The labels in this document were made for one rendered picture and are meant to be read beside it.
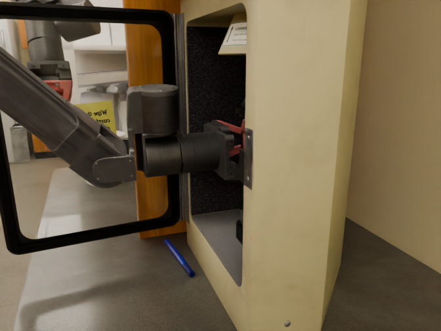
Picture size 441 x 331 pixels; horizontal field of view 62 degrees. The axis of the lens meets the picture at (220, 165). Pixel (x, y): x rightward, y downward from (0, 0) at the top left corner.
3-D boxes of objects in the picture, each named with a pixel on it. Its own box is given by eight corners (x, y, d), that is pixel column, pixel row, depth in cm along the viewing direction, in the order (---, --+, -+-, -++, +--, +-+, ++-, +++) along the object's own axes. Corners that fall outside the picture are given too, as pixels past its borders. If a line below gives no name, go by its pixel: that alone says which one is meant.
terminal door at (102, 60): (180, 224, 74) (173, 10, 63) (8, 257, 62) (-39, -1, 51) (179, 222, 75) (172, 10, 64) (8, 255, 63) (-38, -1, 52)
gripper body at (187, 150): (214, 122, 60) (168, 126, 57) (237, 134, 51) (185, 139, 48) (214, 161, 62) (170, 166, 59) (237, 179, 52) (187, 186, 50)
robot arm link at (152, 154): (135, 169, 55) (140, 184, 50) (132, 125, 53) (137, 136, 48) (180, 164, 58) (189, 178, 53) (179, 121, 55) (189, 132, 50)
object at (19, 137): (30, 162, 58) (25, 127, 56) (14, 163, 57) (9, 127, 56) (30, 159, 60) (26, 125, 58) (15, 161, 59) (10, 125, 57)
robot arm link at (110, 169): (96, 160, 56) (93, 184, 48) (87, 83, 51) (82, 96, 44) (175, 154, 58) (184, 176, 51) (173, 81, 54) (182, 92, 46)
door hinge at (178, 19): (186, 219, 76) (180, 14, 65) (189, 224, 74) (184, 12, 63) (178, 220, 75) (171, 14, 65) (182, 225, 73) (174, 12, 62)
